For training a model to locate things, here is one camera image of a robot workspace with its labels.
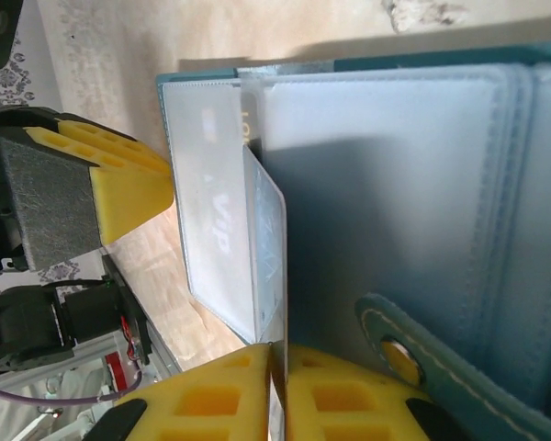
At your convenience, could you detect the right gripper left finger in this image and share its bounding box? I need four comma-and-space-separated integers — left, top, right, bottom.
98, 344, 273, 441

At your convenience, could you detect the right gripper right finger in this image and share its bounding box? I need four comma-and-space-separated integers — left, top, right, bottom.
284, 346, 460, 441

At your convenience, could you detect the teal card holder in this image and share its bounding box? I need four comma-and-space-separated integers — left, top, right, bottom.
154, 39, 551, 441

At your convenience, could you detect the aluminium mounting rail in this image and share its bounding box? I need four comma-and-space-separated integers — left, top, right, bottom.
73, 316, 185, 414

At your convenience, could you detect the light blue card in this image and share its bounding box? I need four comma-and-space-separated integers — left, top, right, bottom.
241, 145, 288, 441

